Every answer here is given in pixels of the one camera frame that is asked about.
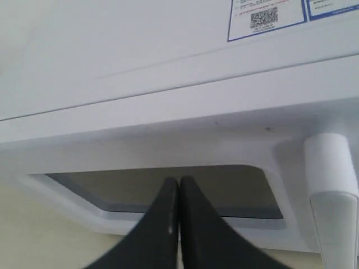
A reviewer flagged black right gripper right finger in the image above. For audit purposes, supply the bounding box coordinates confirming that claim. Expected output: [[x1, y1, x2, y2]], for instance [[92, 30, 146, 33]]
[[179, 177, 283, 268]]

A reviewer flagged white microwave door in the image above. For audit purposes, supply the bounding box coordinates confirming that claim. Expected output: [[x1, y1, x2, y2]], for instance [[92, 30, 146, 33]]
[[1, 97, 358, 268]]

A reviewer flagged white label sticker left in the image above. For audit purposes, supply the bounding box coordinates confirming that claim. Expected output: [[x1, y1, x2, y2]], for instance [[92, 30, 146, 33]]
[[227, 0, 307, 42]]

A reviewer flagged white microwave oven body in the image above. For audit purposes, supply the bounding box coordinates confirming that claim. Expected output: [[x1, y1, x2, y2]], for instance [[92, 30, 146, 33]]
[[1, 1, 358, 121]]

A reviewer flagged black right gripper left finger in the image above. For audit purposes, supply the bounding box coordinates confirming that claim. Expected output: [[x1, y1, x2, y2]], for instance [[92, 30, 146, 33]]
[[86, 178, 179, 269]]

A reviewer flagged blue label sticker right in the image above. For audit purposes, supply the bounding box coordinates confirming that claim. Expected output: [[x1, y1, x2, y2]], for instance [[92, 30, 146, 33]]
[[306, 0, 358, 21]]

